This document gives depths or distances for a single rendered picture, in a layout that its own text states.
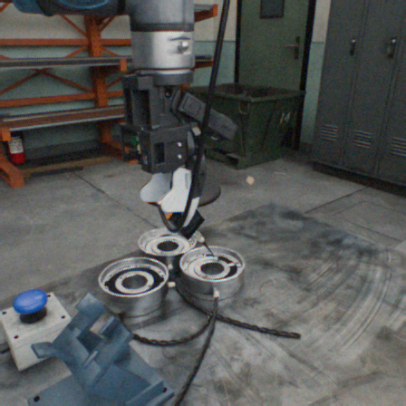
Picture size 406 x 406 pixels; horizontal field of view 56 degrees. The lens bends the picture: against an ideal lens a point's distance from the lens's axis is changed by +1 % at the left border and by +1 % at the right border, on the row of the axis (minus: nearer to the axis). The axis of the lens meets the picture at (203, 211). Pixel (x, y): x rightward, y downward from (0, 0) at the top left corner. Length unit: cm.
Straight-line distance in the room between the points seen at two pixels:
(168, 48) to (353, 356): 44
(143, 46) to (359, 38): 308
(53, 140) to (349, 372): 416
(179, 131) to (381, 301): 40
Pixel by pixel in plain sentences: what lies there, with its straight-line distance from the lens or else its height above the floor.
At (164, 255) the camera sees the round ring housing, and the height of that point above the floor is 84.
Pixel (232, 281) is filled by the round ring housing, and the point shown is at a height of 83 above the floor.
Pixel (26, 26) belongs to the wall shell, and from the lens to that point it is 435.
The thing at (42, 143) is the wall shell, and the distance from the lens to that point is 444.
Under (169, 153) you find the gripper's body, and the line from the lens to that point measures 49.
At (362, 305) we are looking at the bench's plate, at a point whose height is 80.
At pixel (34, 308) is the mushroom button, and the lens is 53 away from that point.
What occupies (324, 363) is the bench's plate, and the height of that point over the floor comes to 80.
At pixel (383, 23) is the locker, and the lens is 340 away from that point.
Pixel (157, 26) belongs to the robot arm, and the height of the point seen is 118.
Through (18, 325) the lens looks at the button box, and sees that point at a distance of 55.
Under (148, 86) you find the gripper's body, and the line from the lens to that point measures 47.
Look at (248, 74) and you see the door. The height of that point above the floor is 75.
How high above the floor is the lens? 117
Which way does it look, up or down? 25 degrees down
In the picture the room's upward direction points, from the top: straight up
